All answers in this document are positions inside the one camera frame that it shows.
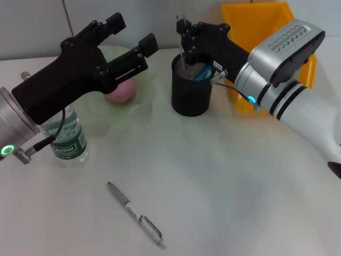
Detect pink peach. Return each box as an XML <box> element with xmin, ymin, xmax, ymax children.
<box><xmin>105</xmin><ymin>79</ymin><xmax>137</xmax><ymax>105</ymax></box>

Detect translucent green fruit bowl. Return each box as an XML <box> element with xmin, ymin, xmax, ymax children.
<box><xmin>74</xmin><ymin>45</ymin><xmax>159</xmax><ymax>135</ymax></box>

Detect clear bottle with green label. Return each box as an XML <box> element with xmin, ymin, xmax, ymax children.
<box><xmin>39</xmin><ymin>105</ymin><xmax>90</xmax><ymax>167</ymax></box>

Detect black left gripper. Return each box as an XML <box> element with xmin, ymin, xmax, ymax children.
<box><xmin>11</xmin><ymin>12</ymin><xmax>127</xmax><ymax>126</ymax></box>

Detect yellow plastic bin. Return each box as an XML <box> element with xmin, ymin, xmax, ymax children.
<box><xmin>221</xmin><ymin>1</ymin><xmax>318</xmax><ymax>114</ymax></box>

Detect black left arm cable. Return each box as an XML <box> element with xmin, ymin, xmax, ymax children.
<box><xmin>13</xmin><ymin>108</ymin><xmax>67</xmax><ymax>165</ymax></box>

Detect grey white pen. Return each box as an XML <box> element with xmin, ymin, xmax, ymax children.
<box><xmin>107</xmin><ymin>181</ymin><xmax>167</xmax><ymax>249</ymax></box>

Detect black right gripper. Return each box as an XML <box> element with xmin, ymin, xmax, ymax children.
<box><xmin>176</xmin><ymin>19</ymin><xmax>250</xmax><ymax>81</ymax></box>

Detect black mesh pen holder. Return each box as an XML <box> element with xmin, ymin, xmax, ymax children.
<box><xmin>171</xmin><ymin>53</ymin><xmax>214</xmax><ymax>117</ymax></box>

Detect blue scissors with sheath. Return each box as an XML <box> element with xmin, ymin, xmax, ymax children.
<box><xmin>193</xmin><ymin>63</ymin><xmax>214</xmax><ymax>81</ymax></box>

